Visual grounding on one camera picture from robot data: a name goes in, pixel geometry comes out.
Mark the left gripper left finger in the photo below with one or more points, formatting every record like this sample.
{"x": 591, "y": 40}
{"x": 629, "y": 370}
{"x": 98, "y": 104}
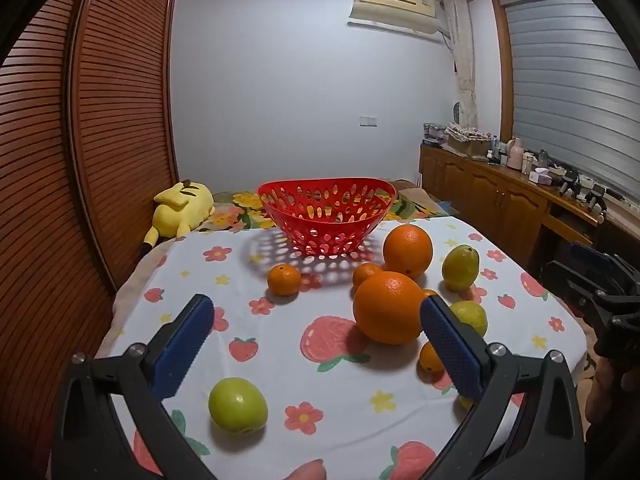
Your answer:
{"x": 89, "y": 442}

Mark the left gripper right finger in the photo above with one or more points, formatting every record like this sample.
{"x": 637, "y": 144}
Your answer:
{"x": 523, "y": 422}

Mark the small mandarin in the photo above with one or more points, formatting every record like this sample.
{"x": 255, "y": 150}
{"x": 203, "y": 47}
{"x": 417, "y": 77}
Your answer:
{"x": 363, "y": 272}
{"x": 429, "y": 360}
{"x": 284, "y": 280}

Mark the yellow green guava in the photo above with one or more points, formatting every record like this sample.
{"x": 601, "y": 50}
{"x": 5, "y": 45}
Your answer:
{"x": 471, "y": 313}

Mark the small green apple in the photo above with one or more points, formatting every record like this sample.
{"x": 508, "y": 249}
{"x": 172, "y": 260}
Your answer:
{"x": 236, "y": 406}

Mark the green pear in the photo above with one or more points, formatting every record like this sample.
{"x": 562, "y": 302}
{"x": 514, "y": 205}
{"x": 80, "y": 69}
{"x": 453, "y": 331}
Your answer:
{"x": 460, "y": 268}

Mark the large orange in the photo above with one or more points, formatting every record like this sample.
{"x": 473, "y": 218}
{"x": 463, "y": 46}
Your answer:
{"x": 408, "y": 250}
{"x": 386, "y": 308}

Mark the person's right hand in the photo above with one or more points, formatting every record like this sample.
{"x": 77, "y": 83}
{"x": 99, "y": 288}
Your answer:
{"x": 614, "y": 398}

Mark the wooden sideboard cabinet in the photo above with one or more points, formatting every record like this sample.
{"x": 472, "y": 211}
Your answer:
{"x": 532, "y": 224}

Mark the pink kettle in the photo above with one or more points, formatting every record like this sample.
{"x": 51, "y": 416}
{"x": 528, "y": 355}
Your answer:
{"x": 514, "y": 154}

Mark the yellow Pikachu plush toy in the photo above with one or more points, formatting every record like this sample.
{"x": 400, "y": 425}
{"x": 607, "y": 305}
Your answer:
{"x": 179, "y": 210}

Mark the floral bed blanket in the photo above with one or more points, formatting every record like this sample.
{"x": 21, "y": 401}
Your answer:
{"x": 242, "y": 210}

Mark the cardboard box with items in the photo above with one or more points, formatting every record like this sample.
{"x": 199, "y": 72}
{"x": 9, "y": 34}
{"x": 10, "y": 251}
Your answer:
{"x": 468, "y": 141}

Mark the grey window blind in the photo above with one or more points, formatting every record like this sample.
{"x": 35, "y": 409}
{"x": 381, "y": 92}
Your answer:
{"x": 575, "y": 89}

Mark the red perforated plastic basket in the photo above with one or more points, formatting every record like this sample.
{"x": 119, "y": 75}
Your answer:
{"x": 329, "y": 216}

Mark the brown louvered wardrobe door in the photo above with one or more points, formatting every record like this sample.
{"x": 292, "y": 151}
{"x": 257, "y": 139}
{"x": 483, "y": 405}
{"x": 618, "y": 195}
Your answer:
{"x": 86, "y": 143}

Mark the white curtain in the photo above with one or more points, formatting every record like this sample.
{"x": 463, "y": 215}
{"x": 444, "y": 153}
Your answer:
{"x": 461, "y": 37}

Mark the white wall switch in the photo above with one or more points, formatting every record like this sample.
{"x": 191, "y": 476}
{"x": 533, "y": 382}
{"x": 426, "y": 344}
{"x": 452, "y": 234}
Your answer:
{"x": 368, "y": 121}

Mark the wall air conditioner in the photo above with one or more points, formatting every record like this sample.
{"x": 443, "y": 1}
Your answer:
{"x": 417, "y": 15}

